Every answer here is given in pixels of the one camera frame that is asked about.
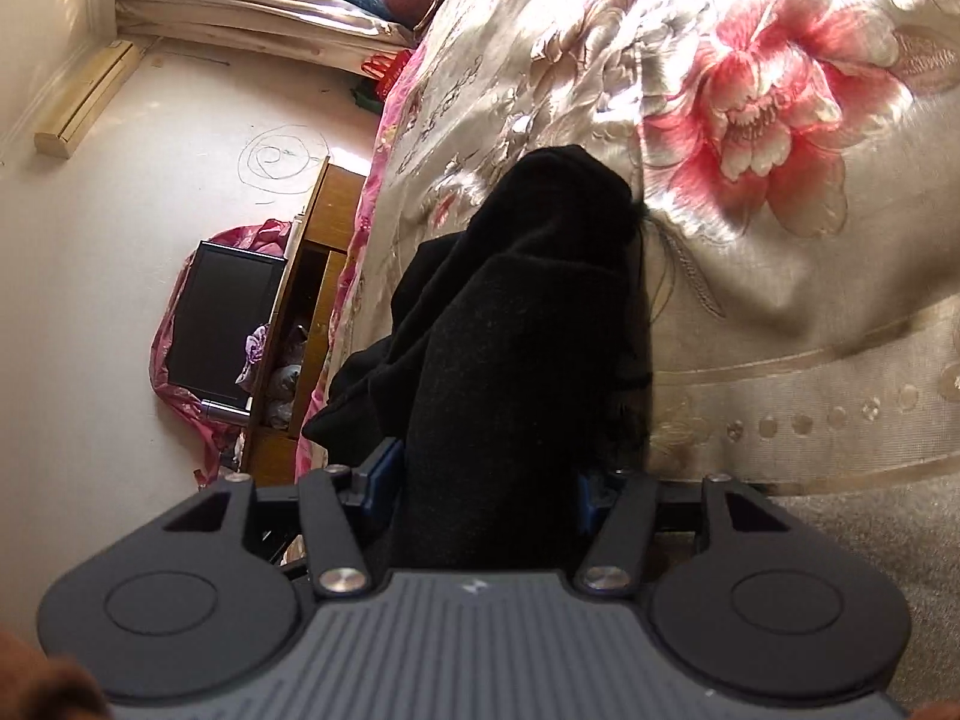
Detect black pants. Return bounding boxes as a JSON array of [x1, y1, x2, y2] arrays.
[[302, 145, 651, 572]]

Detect right hand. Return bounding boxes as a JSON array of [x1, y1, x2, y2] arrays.
[[0, 632, 112, 720]]

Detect steel thermos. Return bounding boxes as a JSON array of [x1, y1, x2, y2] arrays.
[[200, 400, 251, 427]]

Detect purple cloth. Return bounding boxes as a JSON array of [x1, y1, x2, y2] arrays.
[[236, 325, 268, 394]]

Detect wooden tv cabinet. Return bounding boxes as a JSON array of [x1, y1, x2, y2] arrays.
[[241, 161, 364, 486]]

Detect black monitor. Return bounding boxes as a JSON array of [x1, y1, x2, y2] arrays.
[[166, 242, 286, 410]]

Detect pink cloth behind monitor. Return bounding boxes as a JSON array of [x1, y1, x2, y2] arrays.
[[148, 218, 291, 486]]

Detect floral satin bedspread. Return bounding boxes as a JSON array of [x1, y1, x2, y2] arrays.
[[293, 0, 960, 714]]

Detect red gift bag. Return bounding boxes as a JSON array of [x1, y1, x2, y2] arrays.
[[361, 49, 413, 101]]

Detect beige left curtain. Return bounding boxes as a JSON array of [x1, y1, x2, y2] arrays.
[[116, 0, 413, 78]]

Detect wall air conditioner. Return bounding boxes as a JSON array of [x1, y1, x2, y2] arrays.
[[34, 39, 145, 160]]

